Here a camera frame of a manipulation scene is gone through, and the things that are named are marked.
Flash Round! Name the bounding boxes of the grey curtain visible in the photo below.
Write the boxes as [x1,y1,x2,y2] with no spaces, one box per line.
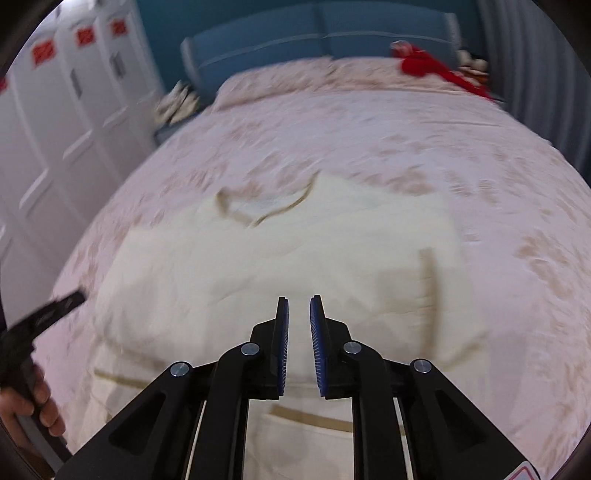
[477,0,591,185]

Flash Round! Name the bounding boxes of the red cloth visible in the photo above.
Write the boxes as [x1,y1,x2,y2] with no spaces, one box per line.
[398,44,493,100]

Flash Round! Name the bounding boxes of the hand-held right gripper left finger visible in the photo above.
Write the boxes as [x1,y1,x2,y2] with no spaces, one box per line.
[54,296,291,480]

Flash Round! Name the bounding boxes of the person's left hand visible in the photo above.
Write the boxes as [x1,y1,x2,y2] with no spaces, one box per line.
[0,373,66,438]

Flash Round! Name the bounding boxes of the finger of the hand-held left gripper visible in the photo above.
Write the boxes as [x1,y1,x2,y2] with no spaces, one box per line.
[25,288,88,330]

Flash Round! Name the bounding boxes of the cream quilted jacket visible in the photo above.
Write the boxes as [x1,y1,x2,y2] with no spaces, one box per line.
[76,171,462,480]

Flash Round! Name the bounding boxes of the patterned white cloth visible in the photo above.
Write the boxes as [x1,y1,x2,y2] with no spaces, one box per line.
[457,50,490,86]

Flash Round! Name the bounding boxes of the pink floral pillow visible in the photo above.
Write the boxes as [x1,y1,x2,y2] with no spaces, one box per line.
[323,56,462,95]
[216,65,334,109]

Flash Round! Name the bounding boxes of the folded cream cloths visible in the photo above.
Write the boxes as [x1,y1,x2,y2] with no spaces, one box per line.
[154,80,202,125]

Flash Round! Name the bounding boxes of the blue padded headboard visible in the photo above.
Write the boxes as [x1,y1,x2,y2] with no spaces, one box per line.
[180,0,462,100]

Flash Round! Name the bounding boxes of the bed with pink floral sheet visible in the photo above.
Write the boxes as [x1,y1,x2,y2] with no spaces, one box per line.
[28,58,591,480]

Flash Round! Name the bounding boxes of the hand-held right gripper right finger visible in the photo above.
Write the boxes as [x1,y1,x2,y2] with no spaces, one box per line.
[309,295,542,480]

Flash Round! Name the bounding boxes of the white wardrobe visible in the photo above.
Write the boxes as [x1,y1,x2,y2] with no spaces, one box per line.
[0,0,168,326]

